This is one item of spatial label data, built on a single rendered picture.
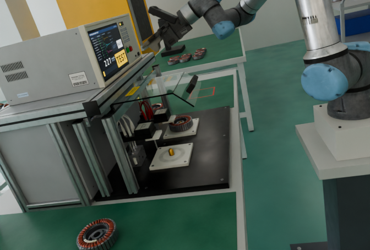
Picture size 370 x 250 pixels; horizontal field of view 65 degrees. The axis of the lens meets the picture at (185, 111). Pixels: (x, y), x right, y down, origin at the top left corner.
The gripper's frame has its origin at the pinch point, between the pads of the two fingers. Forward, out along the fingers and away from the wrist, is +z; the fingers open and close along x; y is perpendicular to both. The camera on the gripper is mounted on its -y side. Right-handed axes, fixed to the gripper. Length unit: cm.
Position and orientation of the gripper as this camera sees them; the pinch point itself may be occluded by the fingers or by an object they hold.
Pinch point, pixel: (143, 44)
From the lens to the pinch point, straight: 122.4
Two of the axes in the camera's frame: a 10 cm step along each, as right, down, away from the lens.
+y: 6.2, 7.5, 2.3
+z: -7.7, 5.3, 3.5
